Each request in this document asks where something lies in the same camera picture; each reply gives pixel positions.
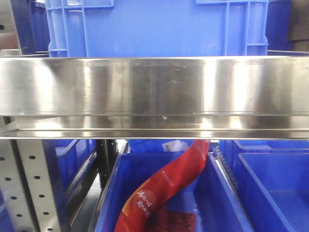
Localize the red printed plastic bag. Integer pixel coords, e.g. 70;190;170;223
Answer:
114;140;211;232

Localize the blue right bin lower shelf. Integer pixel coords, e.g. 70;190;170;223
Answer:
219;140;309;232

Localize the blue left bin lower shelf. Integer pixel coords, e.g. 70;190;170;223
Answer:
42;139;97;206

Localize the blue centre bin lower shelf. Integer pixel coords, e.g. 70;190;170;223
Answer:
95;152;252;232

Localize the stainless steel shelf rack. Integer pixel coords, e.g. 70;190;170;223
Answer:
0;51;309;140

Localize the blue bin shelf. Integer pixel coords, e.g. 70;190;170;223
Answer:
95;152;252;232
219;140;309;232
42;139;97;206

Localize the dark red mesh pad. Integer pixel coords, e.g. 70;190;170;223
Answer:
144;205;196;232

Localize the perforated steel shelf upright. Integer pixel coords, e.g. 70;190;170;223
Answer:
0;139;70;232

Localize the large blue crate upper shelf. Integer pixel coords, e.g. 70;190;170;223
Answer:
45;0;269;58

